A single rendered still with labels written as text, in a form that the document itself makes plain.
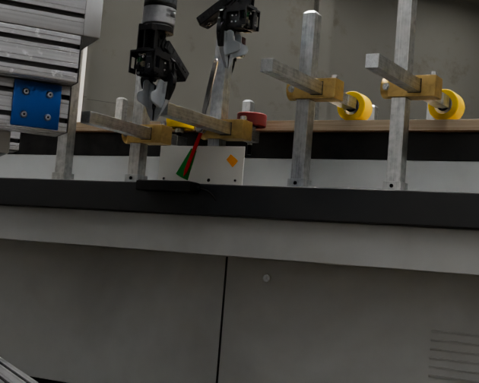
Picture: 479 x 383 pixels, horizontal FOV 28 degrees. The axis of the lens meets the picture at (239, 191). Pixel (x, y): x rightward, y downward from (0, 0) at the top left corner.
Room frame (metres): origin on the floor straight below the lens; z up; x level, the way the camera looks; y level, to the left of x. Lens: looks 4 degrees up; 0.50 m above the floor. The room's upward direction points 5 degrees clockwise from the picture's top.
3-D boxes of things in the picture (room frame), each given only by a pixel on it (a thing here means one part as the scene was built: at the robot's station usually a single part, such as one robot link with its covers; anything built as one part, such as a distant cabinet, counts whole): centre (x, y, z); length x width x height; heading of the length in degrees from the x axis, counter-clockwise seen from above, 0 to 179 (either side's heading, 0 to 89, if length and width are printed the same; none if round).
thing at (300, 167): (2.35, -0.15, 0.91); 0.03 x 0.03 x 0.48; 60
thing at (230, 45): (2.35, 0.05, 1.04); 0.06 x 0.03 x 0.09; 60
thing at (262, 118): (2.54, -0.02, 0.85); 0.08 x 0.08 x 0.11
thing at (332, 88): (2.33, -0.17, 0.95); 0.13 x 0.06 x 0.05; 60
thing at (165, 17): (2.15, 0.21, 1.05); 0.08 x 0.08 x 0.05
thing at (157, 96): (2.14, 0.20, 0.86); 0.06 x 0.03 x 0.09; 150
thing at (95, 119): (2.52, 0.28, 0.83); 0.43 x 0.03 x 0.04; 150
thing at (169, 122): (2.69, 0.18, 0.85); 0.08 x 0.08 x 0.11
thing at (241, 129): (2.46, 0.05, 0.85); 0.13 x 0.06 x 0.05; 60
